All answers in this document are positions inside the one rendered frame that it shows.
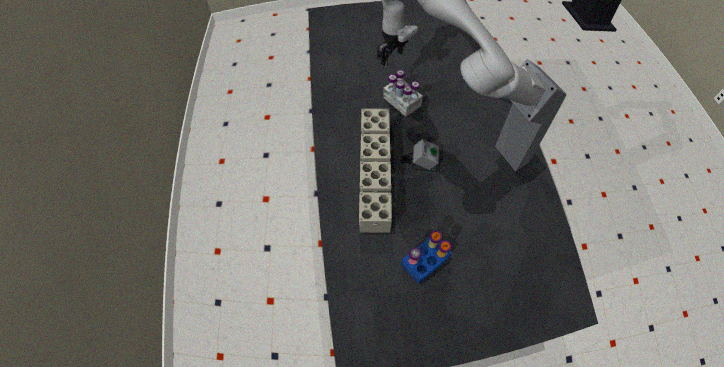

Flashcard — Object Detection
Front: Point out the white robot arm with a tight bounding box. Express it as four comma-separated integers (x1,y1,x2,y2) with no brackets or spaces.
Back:
381,0,546,106

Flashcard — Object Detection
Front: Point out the blue tube rack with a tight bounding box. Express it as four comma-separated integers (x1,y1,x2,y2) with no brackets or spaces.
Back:
401,237,452,284

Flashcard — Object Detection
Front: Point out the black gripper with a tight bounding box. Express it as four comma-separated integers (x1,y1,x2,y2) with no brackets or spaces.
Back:
377,29,408,67

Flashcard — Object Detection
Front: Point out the cream tube adapter block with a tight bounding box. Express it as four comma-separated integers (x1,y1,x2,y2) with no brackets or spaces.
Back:
359,192,392,233
361,109,390,134
360,134,390,162
360,162,391,193

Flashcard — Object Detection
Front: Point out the conical tube with yellow liquid and purple cap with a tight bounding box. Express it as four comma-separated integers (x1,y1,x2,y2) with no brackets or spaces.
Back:
428,231,442,248

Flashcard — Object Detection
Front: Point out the white tube rack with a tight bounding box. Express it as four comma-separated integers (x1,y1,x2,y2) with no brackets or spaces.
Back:
383,85,423,117

